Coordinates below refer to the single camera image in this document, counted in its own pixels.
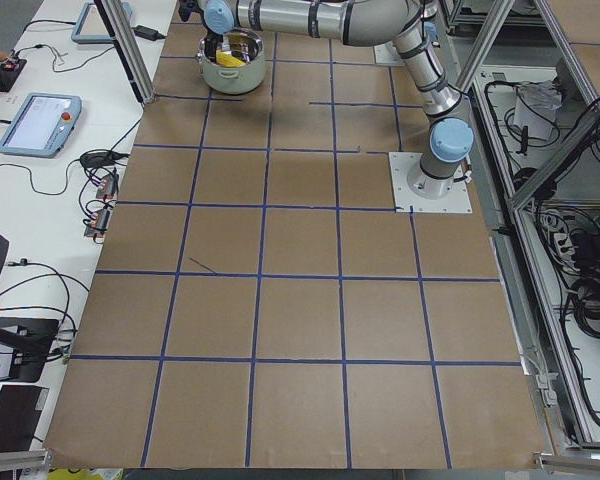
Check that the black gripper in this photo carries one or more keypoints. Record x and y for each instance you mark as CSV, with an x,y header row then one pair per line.
x,y
211,44

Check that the yellow toy corn cob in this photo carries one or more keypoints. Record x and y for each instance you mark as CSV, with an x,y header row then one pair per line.
x,y
228,60

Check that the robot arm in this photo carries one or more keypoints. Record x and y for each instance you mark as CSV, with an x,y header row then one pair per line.
x,y
397,33

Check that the pale green steel pot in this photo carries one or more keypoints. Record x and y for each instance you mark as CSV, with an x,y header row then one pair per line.
x,y
244,44

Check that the black power brick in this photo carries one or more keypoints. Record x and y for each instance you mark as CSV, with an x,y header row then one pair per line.
x,y
148,33

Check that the blue teach pendant far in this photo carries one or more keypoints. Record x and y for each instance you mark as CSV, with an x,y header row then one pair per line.
x,y
89,27

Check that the blue teach pendant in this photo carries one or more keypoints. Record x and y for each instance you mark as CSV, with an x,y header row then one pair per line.
x,y
89,27
42,125

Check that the grey electronics box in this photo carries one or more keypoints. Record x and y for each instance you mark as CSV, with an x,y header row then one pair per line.
x,y
96,225
108,187

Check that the blue teach pendant near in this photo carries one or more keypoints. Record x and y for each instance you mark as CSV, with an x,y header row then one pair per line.
x,y
42,125

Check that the aluminium frame post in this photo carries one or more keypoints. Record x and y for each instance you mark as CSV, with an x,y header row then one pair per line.
x,y
119,29

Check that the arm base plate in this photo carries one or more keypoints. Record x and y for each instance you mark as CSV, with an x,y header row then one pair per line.
x,y
415,192
387,55

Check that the black camera stand base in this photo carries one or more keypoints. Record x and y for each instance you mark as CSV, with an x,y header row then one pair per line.
x,y
25,344

